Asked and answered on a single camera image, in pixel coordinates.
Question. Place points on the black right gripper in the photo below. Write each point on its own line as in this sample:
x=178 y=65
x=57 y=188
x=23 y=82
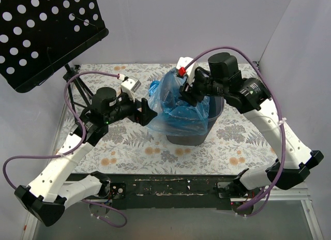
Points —
x=189 y=88

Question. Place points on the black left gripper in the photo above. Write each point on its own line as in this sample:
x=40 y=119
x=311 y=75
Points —
x=139 y=113

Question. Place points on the grey mesh trash bin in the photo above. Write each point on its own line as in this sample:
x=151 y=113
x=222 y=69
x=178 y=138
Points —
x=216 y=105

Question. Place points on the blue plastic trash bag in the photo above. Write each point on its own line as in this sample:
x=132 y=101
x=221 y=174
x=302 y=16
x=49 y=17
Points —
x=176 y=117

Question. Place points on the small blue bag piece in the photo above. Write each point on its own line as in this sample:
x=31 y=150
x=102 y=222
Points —
x=153 y=86

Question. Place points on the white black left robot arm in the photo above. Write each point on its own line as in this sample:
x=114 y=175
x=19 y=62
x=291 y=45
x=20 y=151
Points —
x=46 y=197

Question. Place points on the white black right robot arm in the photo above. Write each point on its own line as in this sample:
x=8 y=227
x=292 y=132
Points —
x=253 y=100

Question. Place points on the floral table mat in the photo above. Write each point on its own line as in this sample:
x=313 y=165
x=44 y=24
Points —
x=232 y=144

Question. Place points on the black perforated music stand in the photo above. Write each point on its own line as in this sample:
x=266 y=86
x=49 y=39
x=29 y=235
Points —
x=39 y=37

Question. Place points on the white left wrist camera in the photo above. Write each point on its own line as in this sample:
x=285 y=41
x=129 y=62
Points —
x=129 y=86

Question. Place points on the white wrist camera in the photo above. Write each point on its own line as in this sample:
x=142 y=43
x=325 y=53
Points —
x=186 y=68
x=129 y=86

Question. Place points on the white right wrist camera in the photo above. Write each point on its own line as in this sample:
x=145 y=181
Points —
x=186 y=68

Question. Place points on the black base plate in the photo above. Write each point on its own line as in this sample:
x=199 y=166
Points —
x=135 y=191

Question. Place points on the aluminium frame rail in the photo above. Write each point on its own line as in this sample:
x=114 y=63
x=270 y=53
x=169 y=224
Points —
x=29 y=228

